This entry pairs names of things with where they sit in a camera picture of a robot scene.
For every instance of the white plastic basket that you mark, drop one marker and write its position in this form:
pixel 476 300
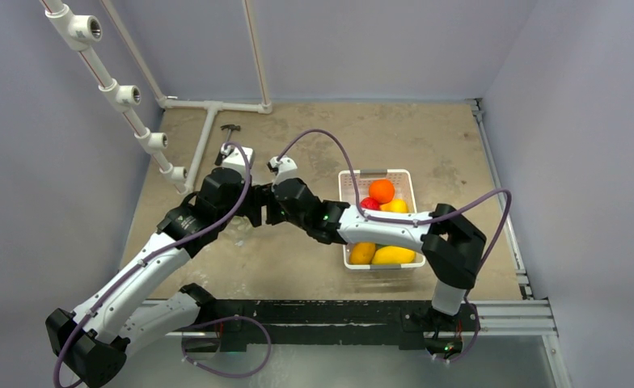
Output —
pixel 401 181

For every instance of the red dark apple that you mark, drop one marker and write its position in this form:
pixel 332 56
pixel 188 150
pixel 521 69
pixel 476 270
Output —
pixel 370 204

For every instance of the small black hammer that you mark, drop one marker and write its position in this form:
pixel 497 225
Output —
pixel 226 140

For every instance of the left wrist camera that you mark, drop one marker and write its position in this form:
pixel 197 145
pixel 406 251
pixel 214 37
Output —
pixel 230 157

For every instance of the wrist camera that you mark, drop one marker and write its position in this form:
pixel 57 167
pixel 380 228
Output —
pixel 230 157
pixel 283 168

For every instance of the orange mango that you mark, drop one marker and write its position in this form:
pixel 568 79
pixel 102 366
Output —
pixel 362 253

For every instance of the clear zip top bag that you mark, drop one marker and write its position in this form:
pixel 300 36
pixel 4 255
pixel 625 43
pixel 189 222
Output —
pixel 238 231

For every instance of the orange fruit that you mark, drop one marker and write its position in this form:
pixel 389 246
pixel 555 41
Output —
pixel 382 190

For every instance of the yellow mango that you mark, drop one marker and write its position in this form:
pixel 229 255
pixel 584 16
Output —
pixel 390 255

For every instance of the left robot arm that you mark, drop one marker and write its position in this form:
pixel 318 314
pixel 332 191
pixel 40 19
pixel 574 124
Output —
pixel 95 338

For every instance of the white pvc pipe frame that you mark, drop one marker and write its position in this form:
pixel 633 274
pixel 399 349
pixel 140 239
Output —
pixel 81 32

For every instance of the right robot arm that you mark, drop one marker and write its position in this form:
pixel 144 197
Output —
pixel 452 245

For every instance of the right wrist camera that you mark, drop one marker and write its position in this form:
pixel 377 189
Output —
pixel 283 168

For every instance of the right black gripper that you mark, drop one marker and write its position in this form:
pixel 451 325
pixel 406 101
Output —
pixel 295 203

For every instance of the black base bar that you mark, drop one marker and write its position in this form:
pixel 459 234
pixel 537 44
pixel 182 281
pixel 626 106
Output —
pixel 406 324

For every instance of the aluminium rail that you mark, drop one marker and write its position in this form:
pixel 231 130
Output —
pixel 550 338

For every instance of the yellow pear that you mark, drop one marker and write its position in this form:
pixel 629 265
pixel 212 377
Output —
pixel 395 206

